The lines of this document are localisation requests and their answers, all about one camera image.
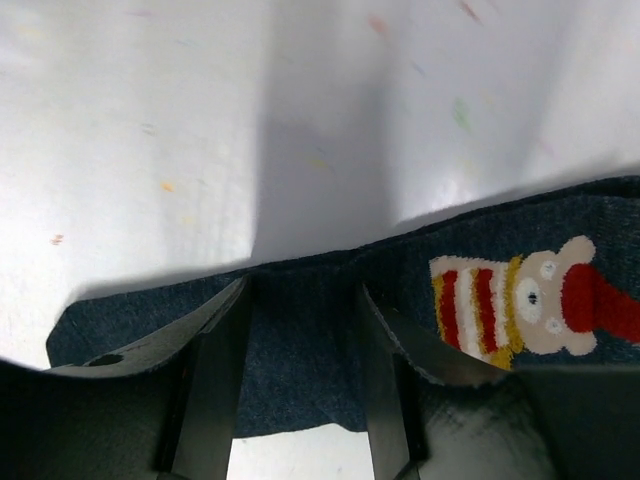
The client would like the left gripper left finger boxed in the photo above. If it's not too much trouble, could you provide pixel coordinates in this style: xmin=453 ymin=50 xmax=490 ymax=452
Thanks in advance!
xmin=52 ymin=278 xmax=252 ymax=479

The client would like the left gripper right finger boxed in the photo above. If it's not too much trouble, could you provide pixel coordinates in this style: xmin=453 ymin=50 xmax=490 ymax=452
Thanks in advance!
xmin=356 ymin=285 xmax=507 ymax=479

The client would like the navy patterned sock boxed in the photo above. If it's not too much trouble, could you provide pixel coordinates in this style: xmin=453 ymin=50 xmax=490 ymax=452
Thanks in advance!
xmin=46 ymin=175 xmax=639 ymax=438

